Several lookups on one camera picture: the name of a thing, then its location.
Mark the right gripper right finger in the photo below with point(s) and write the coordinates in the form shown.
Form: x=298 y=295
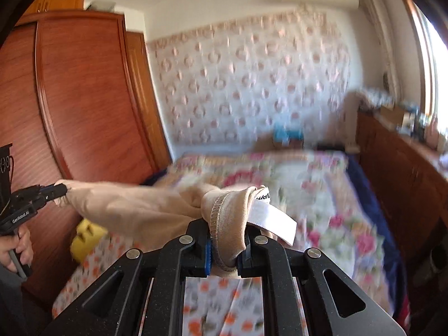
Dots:
x=305 y=293

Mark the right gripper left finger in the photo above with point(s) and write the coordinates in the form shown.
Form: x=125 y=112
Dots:
x=141 y=293

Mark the beige garment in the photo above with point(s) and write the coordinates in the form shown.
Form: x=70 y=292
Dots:
x=152 y=216

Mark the person's left hand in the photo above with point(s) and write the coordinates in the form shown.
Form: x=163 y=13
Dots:
x=21 y=244

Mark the yellow Pikachu plush toy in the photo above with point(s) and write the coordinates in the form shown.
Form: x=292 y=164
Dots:
x=86 y=238

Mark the orange fruit print bedsheet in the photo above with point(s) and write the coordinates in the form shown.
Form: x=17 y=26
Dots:
x=212 y=305

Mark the floral pink quilt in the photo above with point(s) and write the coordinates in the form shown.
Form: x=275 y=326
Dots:
x=330 y=201

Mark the red-brown wooden wardrobe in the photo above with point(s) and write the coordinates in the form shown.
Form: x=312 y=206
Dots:
x=77 y=98

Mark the wooden sideboard cabinet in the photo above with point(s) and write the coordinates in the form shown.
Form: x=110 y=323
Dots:
x=411 y=192

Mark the blue tissue box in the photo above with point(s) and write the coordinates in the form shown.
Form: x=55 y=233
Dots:
x=288 y=138

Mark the cardboard box on sideboard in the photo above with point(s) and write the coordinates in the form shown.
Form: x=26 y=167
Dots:
x=393 y=116

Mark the circle patterned curtain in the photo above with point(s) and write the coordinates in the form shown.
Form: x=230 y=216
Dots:
x=235 y=82

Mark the bright window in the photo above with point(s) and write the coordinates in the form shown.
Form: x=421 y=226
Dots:
x=433 y=52

